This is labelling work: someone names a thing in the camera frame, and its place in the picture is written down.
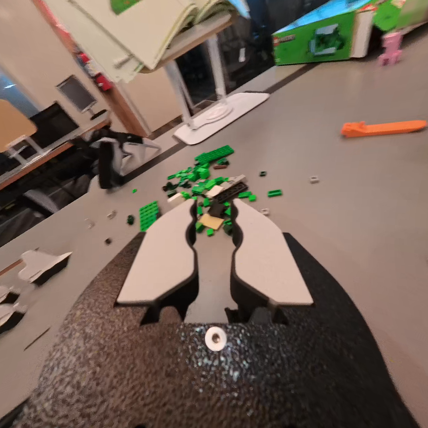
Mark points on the white book stand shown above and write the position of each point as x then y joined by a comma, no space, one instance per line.
200,130

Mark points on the black computer monitor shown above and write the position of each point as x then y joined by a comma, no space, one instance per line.
53,123

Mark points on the glass window wall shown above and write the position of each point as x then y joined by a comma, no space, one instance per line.
250,40

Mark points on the orange brick separator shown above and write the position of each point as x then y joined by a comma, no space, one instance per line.
384,128

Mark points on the green lego set box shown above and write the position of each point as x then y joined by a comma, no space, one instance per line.
294,50

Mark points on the black and white backpack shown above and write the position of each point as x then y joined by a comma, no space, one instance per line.
107,160

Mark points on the pile of lego pieces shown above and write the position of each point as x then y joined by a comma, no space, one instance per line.
204,174

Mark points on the pink lego pig figure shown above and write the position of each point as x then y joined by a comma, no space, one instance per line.
390,48

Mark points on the white wedge part black base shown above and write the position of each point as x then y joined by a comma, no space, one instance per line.
40,264
8,294
10,316

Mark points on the red fire extinguisher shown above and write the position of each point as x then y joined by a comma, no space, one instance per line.
103,82
84,58

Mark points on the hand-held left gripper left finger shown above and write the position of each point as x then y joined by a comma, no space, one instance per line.
160,260

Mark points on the grey computer monitor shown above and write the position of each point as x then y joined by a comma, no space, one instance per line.
77,93

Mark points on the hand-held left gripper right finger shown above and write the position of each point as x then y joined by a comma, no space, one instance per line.
270,264

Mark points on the wooden desk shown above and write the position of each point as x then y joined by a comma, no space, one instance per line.
67,142

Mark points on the tan chair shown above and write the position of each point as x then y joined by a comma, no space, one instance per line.
15,123

